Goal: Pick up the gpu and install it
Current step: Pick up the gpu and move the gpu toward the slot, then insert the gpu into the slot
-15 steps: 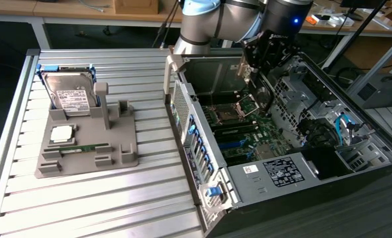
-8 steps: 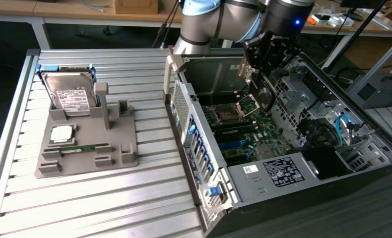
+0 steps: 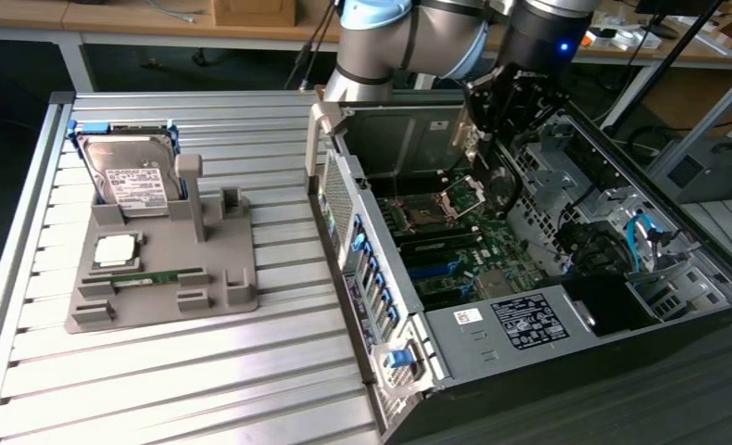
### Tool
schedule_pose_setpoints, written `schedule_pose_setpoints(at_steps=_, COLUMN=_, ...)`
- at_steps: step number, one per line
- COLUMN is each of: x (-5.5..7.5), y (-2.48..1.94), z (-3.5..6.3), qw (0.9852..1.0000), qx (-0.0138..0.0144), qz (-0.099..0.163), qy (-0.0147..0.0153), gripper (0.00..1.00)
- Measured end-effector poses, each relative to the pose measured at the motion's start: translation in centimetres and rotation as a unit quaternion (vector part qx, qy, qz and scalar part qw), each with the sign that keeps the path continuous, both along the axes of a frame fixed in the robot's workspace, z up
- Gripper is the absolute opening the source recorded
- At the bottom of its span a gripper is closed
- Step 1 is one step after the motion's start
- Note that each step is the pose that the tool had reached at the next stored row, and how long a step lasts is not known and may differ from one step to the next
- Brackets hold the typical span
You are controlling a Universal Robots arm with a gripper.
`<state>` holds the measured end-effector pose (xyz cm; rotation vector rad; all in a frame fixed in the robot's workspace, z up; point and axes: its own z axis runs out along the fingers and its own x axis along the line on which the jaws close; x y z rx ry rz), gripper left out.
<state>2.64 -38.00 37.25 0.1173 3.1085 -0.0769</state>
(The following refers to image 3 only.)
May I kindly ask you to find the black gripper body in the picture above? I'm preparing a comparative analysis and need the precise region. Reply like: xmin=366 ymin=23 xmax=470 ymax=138
xmin=492 ymin=0 xmax=595 ymax=87

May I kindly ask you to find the metal disk bay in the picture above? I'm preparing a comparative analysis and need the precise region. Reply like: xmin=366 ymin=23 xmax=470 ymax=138
xmin=514 ymin=138 xmax=598 ymax=223

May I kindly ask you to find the silver socket cover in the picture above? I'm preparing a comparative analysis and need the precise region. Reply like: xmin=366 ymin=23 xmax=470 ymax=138
xmin=438 ymin=174 xmax=488 ymax=220

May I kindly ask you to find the black stand pole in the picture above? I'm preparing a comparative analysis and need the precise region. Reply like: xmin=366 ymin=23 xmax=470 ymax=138
xmin=599 ymin=0 xmax=731 ymax=130

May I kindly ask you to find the CPU socket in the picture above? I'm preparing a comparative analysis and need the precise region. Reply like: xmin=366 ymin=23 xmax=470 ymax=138
xmin=395 ymin=194 xmax=452 ymax=232

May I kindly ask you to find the grey desktop tower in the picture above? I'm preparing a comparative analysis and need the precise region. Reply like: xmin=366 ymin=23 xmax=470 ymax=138
xmin=647 ymin=133 xmax=732 ymax=205

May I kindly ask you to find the black RAM stick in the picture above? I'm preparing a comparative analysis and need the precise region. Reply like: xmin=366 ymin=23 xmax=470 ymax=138
xmin=400 ymin=233 xmax=486 ymax=257

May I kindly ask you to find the green motherboard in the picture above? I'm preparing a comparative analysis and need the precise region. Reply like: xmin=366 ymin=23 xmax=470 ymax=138
xmin=375 ymin=173 xmax=570 ymax=312

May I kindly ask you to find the blue expansion slot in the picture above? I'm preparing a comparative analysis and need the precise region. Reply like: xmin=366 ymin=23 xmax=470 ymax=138
xmin=410 ymin=262 xmax=462 ymax=280

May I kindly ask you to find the silver chipset heatsink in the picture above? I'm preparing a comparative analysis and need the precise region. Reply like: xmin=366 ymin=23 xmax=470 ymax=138
xmin=475 ymin=271 xmax=511 ymax=299

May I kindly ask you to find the cardboard box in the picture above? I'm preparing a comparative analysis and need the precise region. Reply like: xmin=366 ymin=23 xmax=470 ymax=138
xmin=211 ymin=0 xmax=298 ymax=28

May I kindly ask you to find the black plastic shroud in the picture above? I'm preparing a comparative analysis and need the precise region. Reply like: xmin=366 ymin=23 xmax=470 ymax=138
xmin=560 ymin=273 xmax=663 ymax=338

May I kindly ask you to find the grey power supply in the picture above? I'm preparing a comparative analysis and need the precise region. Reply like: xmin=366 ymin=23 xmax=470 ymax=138
xmin=424 ymin=285 xmax=584 ymax=382

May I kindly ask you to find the wooden desk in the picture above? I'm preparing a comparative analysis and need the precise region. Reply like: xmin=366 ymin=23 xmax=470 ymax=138
xmin=0 ymin=0 xmax=732 ymax=73

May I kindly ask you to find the hard disk with blue carrier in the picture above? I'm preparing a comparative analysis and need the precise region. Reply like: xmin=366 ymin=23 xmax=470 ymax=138
xmin=67 ymin=119 xmax=186 ymax=219

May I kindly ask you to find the black open PC case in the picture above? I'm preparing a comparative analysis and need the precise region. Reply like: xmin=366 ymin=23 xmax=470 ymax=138
xmin=303 ymin=90 xmax=732 ymax=445

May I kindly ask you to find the grey parts rack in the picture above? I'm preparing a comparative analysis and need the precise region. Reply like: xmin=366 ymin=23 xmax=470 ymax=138
xmin=63 ymin=152 xmax=263 ymax=335

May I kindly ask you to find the green RAM stick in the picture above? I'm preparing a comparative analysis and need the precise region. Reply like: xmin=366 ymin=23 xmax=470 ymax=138
xmin=83 ymin=268 xmax=207 ymax=287

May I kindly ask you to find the silver CPU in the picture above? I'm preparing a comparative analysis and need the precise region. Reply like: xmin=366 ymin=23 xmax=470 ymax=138
xmin=92 ymin=234 xmax=142 ymax=270

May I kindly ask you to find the black hanging arm cable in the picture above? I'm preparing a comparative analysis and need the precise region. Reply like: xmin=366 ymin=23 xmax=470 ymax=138
xmin=283 ymin=0 xmax=343 ymax=90

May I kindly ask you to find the aluminium frame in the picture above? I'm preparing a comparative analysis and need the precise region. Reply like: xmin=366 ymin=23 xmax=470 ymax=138
xmin=687 ymin=77 xmax=732 ymax=154

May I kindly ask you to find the blue wire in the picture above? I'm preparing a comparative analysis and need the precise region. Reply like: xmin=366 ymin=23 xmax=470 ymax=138
xmin=623 ymin=210 xmax=670 ymax=275

